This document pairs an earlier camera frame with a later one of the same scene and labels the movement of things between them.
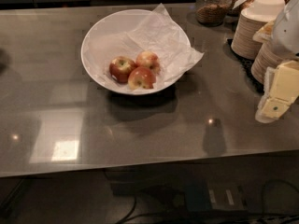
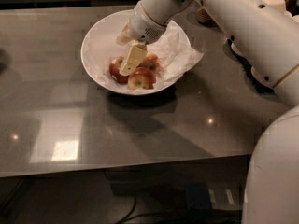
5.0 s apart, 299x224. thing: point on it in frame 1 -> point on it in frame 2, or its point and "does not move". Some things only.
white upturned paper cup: [268, 6] does not move
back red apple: [148, 59] does not move
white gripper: [288, 32] -> [144, 27]
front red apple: [141, 77] does not move
